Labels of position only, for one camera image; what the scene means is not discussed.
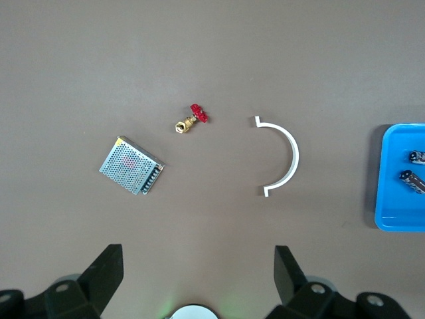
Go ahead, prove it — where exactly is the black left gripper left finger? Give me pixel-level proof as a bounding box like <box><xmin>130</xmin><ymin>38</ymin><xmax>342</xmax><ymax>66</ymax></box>
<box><xmin>0</xmin><ymin>244</ymin><xmax>124</xmax><ymax>319</ymax></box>

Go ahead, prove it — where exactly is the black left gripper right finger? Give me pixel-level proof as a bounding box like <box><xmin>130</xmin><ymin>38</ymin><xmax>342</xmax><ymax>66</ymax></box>
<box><xmin>265</xmin><ymin>245</ymin><xmax>412</xmax><ymax>319</ymax></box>

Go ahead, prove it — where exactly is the dark brown small block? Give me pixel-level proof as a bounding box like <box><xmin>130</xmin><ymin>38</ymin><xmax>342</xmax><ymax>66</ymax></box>
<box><xmin>398</xmin><ymin>169</ymin><xmax>425</xmax><ymax>196</ymax></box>

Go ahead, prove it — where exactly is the small black connector block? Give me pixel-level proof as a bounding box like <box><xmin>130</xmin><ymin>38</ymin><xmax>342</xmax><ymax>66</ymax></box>
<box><xmin>408</xmin><ymin>150</ymin><xmax>425</xmax><ymax>166</ymax></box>

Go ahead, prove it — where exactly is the blue plastic tray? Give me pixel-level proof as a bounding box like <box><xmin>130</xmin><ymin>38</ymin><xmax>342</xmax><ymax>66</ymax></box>
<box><xmin>374</xmin><ymin>123</ymin><xmax>425</xmax><ymax>233</ymax></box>

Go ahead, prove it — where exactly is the metal mesh power supply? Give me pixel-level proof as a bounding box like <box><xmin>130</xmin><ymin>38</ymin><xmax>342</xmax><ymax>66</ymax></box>
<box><xmin>98</xmin><ymin>135</ymin><xmax>166</xmax><ymax>196</ymax></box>

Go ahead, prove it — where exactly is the white half-ring pipe clamp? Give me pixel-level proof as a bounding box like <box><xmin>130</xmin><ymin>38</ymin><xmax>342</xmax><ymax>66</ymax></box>
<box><xmin>249</xmin><ymin>115</ymin><xmax>300</xmax><ymax>199</ymax></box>

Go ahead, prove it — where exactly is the brass valve red handle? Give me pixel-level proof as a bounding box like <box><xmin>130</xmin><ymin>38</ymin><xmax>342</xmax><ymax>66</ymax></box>
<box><xmin>175</xmin><ymin>103</ymin><xmax>210</xmax><ymax>134</ymax></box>

